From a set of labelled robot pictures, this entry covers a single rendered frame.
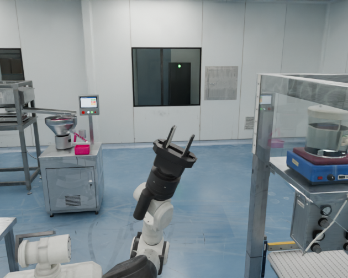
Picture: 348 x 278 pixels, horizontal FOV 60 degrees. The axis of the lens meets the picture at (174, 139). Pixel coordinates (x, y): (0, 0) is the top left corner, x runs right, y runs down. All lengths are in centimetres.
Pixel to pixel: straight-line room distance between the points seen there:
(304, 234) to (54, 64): 569
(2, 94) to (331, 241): 404
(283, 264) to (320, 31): 617
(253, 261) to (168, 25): 521
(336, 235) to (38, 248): 96
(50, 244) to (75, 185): 288
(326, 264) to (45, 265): 117
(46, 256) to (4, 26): 596
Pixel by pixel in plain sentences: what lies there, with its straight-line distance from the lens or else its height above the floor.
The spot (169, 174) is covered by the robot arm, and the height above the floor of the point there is 151.
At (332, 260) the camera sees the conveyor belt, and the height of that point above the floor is 94.
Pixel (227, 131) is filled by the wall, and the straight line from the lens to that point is 664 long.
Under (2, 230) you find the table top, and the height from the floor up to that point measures 89.
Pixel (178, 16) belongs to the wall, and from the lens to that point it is 626.
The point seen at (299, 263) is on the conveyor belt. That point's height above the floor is 94.
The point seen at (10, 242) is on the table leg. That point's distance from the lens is 215.
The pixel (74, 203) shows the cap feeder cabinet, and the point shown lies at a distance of 379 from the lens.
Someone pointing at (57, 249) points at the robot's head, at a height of 138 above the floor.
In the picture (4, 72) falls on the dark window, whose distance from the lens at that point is 662.
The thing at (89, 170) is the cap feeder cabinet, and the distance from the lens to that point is 360.
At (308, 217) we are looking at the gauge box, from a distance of 116.
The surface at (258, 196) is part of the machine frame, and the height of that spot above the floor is 122.
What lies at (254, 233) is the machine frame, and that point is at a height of 104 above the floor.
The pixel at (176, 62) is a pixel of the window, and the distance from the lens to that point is 622.
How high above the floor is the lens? 182
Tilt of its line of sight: 15 degrees down
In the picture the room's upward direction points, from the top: straight up
